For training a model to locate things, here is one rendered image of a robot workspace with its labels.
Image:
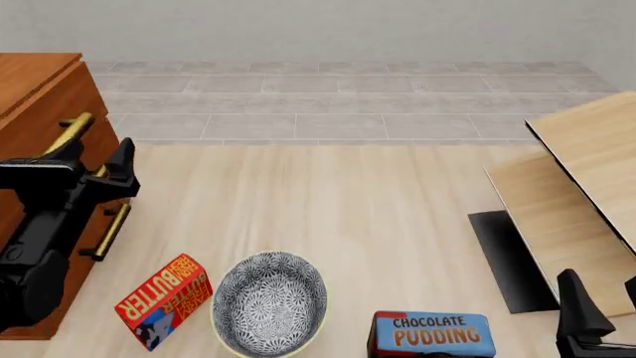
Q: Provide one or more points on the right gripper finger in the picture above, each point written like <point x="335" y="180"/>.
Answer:
<point x="579" y="306"/>
<point x="631" y="292"/>

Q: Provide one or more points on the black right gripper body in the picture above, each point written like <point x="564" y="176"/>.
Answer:
<point x="591" y="347"/>

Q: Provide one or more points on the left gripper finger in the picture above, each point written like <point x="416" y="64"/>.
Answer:
<point x="67" y="151"/>
<point x="122" y="160"/>

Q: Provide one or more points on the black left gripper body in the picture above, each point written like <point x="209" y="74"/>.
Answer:
<point x="107" y="190"/>

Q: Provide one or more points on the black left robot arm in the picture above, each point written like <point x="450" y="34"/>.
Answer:
<point x="35" y="246"/>

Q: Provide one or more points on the wooden cabinet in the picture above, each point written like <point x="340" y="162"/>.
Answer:
<point x="30" y="78"/>

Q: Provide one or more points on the black patterned bowl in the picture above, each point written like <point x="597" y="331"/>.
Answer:
<point x="270" y="306"/>

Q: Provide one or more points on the pale wooden board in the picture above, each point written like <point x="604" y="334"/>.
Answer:
<point x="546" y="209"/>
<point x="596" y="149"/>

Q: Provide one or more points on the red butter box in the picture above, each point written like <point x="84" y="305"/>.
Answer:
<point x="161" y="302"/>

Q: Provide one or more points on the blue chocolate pudding box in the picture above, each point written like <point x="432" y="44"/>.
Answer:
<point x="432" y="333"/>

